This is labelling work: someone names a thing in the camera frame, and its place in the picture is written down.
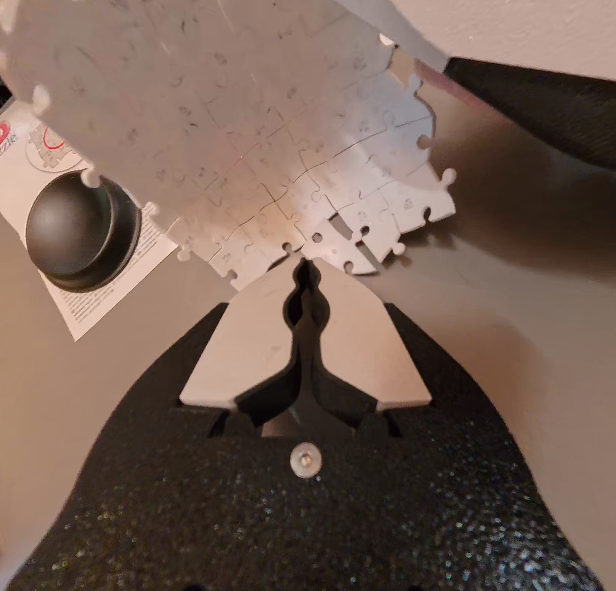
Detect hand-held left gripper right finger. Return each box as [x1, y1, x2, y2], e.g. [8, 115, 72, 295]
[303, 259, 433, 429]

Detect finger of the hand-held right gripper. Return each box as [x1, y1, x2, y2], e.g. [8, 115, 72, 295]
[308, 0, 616, 172]

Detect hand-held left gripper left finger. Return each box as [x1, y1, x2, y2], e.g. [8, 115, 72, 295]
[179, 259, 309, 429]

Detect white partly built puzzle ball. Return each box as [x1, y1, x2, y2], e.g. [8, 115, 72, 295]
[0, 0, 457, 292]

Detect black round ball stand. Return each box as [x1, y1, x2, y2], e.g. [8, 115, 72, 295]
[25, 170, 143, 293]

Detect printed paper instruction sheet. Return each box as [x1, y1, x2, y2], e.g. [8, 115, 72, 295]
[0, 103, 180, 343]

